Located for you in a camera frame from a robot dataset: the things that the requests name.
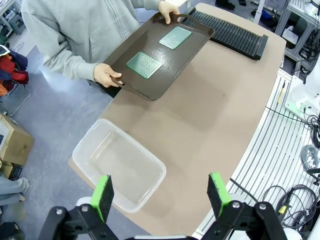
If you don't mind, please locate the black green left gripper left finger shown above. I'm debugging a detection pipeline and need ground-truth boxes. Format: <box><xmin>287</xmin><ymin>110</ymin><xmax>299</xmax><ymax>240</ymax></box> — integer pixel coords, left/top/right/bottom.
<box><xmin>37</xmin><ymin>174</ymin><xmax>116</xmax><ymax>240</ymax></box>

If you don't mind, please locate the grey coiled cable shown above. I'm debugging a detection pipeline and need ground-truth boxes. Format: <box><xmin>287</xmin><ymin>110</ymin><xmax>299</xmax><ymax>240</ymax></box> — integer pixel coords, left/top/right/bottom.
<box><xmin>299</xmin><ymin>144</ymin><xmax>320</xmax><ymax>173</ymax></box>

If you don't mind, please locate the person's right hand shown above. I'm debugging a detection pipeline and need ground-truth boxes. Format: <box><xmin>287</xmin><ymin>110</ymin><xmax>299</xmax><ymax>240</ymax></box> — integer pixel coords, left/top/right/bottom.
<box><xmin>93</xmin><ymin>62</ymin><xmax>123</xmax><ymax>88</ymax></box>

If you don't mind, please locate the white slatted robot platform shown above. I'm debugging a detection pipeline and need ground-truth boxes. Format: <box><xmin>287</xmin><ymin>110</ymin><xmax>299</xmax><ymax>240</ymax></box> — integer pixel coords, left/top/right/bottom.
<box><xmin>193</xmin><ymin>67</ymin><xmax>320</xmax><ymax>240</ymax></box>

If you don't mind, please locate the small black crate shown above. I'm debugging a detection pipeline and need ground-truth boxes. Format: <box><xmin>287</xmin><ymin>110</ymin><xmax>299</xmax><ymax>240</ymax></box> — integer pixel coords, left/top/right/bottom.
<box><xmin>0</xmin><ymin>161</ymin><xmax>24</xmax><ymax>180</ymax></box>

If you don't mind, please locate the person's left hand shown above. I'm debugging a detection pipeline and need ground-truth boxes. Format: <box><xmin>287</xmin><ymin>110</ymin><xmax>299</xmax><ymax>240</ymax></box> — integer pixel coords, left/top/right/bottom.
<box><xmin>157</xmin><ymin>0</ymin><xmax>181</xmax><ymax>25</ymax></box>

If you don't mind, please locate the dark tangled cable bundle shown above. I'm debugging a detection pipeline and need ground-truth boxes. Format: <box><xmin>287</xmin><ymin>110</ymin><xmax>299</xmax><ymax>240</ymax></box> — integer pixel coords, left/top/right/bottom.
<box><xmin>261</xmin><ymin>184</ymin><xmax>320</xmax><ymax>232</ymax></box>

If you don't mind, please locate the grey plastic stool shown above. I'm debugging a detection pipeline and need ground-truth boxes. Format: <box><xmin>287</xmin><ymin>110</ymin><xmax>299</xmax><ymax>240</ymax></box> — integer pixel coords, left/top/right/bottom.
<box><xmin>7</xmin><ymin>13</ymin><xmax>27</xmax><ymax>35</ymax></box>

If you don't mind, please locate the yellow labelled cable plug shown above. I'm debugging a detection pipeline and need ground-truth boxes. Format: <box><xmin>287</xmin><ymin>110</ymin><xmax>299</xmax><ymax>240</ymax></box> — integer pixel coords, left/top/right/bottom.
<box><xmin>277</xmin><ymin>188</ymin><xmax>295</xmax><ymax>216</ymax></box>

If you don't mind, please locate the thick black cable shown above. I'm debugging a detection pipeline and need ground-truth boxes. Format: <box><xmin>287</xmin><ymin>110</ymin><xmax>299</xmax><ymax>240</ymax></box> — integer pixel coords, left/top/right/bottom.
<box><xmin>229</xmin><ymin>177</ymin><xmax>259</xmax><ymax>203</ymax></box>

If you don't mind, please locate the person's left forearm grey sleeve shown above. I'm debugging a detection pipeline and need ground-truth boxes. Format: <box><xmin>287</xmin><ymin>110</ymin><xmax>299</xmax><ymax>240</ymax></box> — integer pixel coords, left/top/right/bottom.
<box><xmin>128</xmin><ymin>0</ymin><xmax>163</xmax><ymax>10</ymax></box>

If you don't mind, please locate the aluminium frame cart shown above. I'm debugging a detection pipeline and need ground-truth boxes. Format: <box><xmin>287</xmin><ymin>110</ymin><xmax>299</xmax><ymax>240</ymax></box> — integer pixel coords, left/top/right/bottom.
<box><xmin>274</xmin><ymin>0</ymin><xmax>320</xmax><ymax>63</ymax></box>

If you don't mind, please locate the green perforated PCB board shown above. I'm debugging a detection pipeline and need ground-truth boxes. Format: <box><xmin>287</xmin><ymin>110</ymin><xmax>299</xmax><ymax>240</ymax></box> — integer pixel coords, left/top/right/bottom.
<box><xmin>125</xmin><ymin>51</ymin><xmax>164</xmax><ymax>80</ymax></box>
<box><xmin>158</xmin><ymin>26</ymin><xmax>193</xmax><ymax>51</ymax></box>

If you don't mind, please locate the brown plastic serving tray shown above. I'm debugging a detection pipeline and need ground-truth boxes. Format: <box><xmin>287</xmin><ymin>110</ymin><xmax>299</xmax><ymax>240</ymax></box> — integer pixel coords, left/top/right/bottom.
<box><xmin>102</xmin><ymin>12</ymin><xmax>216</xmax><ymax>102</ymax></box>

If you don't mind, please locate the red navy clothes pile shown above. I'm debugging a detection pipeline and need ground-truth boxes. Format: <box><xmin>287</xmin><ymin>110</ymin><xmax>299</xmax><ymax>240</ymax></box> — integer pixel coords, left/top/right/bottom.
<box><xmin>0</xmin><ymin>44</ymin><xmax>30</xmax><ymax>96</ymax></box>

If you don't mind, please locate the brown cardboard box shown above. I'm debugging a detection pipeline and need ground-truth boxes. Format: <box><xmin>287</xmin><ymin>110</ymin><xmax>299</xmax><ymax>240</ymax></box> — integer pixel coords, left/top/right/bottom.
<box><xmin>0</xmin><ymin>113</ymin><xmax>35</xmax><ymax>166</ymax></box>

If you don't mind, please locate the clear plastic storage box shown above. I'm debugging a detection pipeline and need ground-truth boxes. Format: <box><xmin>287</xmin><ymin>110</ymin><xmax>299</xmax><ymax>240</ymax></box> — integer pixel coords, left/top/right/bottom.
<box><xmin>72</xmin><ymin>118</ymin><xmax>168</xmax><ymax>214</ymax></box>

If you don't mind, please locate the person's right forearm grey sleeve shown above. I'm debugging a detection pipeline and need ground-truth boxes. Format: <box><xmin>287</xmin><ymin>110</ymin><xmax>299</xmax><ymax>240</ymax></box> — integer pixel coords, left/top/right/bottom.
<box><xmin>42</xmin><ymin>49</ymin><xmax>98</xmax><ymax>82</ymax></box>

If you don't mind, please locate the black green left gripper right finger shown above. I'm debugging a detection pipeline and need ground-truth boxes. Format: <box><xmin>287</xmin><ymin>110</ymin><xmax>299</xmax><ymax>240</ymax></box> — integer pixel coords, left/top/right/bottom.
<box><xmin>199</xmin><ymin>172</ymin><xmax>286</xmax><ymax>240</ymax></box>

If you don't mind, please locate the white round edged table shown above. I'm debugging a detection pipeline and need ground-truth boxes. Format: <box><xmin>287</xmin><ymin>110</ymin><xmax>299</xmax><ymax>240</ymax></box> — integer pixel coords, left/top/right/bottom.
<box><xmin>159</xmin><ymin>0</ymin><xmax>188</xmax><ymax>8</ymax></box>

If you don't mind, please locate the black slotted PCB rack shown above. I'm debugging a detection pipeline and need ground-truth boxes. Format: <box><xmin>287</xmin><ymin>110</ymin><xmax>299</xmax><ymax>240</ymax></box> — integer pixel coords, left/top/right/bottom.
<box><xmin>186</xmin><ymin>6</ymin><xmax>270</xmax><ymax>61</ymax></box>

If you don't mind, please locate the white round container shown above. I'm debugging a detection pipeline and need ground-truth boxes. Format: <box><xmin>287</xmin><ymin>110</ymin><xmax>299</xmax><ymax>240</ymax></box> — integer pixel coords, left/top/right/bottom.
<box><xmin>75</xmin><ymin>196</ymin><xmax>94</xmax><ymax>208</ymax></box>

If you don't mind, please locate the yellow pen tool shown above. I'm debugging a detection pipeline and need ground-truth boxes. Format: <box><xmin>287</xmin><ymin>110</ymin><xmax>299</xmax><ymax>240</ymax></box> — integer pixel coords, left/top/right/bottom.
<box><xmin>276</xmin><ymin>81</ymin><xmax>286</xmax><ymax>105</ymax></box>

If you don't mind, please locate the bystander's grey jeans leg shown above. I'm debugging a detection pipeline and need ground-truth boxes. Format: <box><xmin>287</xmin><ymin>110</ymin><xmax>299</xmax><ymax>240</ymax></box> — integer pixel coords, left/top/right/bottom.
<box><xmin>0</xmin><ymin>176</ymin><xmax>31</xmax><ymax>207</ymax></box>

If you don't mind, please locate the person's grey hoodie torso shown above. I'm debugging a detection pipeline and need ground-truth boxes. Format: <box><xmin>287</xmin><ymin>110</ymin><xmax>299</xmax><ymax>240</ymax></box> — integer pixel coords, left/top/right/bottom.
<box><xmin>20</xmin><ymin>0</ymin><xmax>151</xmax><ymax>76</ymax></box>

